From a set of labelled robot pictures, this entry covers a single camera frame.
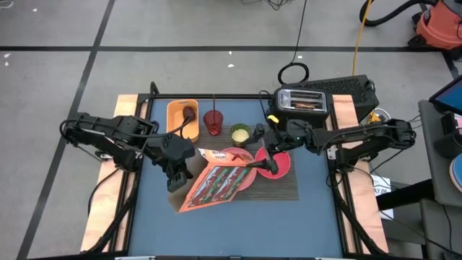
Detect black beam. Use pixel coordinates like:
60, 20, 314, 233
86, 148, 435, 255
375, 178, 436, 212

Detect yellow plastic bin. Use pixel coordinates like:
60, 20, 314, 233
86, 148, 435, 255
165, 99, 201, 144

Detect pink round plate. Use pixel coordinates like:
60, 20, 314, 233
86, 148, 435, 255
219, 147, 258, 191

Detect wooden side board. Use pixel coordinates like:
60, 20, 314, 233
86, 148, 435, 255
79, 94, 140, 253
331, 94, 390, 254

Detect white paper sheet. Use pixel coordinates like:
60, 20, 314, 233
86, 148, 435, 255
371, 175, 395, 221

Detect dark woven placemat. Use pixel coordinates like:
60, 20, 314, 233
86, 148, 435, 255
186, 124, 300, 202

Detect red translucent cup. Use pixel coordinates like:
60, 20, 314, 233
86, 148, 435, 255
202, 110, 225, 137

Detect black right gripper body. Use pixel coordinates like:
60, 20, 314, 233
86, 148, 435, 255
260, 123, 290, 163

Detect tablet screen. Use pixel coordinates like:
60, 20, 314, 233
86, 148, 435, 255
428, 75, 462, 116

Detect blue round disc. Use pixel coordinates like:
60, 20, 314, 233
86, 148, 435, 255
449, 153, 462, 194

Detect green watermelon cup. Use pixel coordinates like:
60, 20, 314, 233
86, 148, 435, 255
230, 123, 252, 149

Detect yellow extension cable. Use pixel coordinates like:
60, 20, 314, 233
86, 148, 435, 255
352, 0, 373, 77

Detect black computer case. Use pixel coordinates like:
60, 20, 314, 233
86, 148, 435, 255
288, 74, 380, 123

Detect black toaster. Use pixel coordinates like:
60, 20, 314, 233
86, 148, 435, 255
269, 87, 331, 133

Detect tangled black floor cables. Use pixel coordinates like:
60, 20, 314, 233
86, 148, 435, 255
241, 0, 294, 11

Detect black box on desk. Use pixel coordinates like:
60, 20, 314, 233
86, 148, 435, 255
432, 113, 462, 160

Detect black toaster cord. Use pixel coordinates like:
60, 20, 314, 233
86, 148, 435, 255
258, 90, 272, 124

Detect gray desk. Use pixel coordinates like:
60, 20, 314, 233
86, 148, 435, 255
417, 99, 462, 209

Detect orange cereal box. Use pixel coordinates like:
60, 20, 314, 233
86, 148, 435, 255
167, 147, 256, 215

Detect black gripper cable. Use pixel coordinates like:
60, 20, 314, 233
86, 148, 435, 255
126, 115, 194, 140

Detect black table frame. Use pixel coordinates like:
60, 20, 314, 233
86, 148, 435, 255
86, 81, 389, 260

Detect black looped floor cable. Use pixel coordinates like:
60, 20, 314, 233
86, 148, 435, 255
276, 0, 310, 86

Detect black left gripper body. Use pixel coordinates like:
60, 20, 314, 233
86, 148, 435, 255
146, 134, 196, 178

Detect red bowl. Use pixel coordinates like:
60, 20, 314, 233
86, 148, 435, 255
254, 147, 292, 181

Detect black vacuum hose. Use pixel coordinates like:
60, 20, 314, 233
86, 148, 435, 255
359, 0, 440, 27

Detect orange shop vacuum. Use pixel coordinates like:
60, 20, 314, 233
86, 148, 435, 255
407, 0, 462, 61

